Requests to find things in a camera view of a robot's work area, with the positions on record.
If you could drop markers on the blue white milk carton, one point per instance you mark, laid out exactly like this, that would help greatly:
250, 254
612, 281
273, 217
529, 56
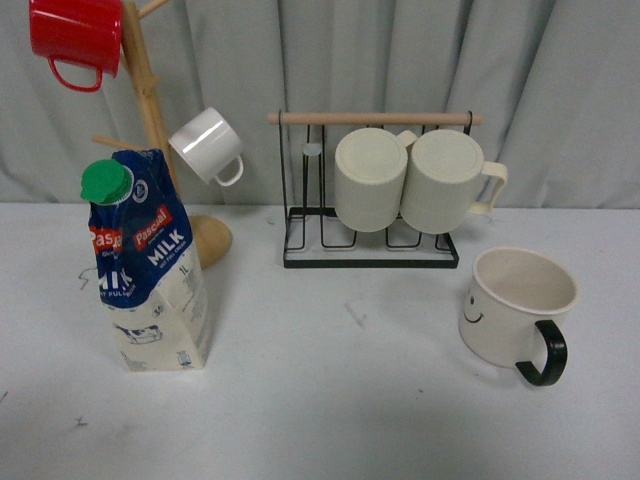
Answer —
161, 325

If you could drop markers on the left cream ribbed mug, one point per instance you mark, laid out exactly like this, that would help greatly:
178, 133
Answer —
370, 169

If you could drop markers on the cream ribbed mug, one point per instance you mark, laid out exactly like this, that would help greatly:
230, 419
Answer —
448, 177
370, 169

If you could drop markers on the wooden mug tree stand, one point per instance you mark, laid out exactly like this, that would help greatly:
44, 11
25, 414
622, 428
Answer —
145, 100

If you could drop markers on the right cream ribbed mug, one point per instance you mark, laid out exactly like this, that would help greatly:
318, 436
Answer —
448, 177

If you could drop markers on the white mug on tree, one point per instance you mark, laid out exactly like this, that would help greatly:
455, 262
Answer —
211, 148

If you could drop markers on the red mug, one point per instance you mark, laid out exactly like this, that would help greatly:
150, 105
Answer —
84, 33

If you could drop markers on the black wire cup rack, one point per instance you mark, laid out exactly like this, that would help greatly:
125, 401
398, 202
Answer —
314, 238

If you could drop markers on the cream smiley mug black handle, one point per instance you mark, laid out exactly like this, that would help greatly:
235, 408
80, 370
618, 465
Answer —
513, 310

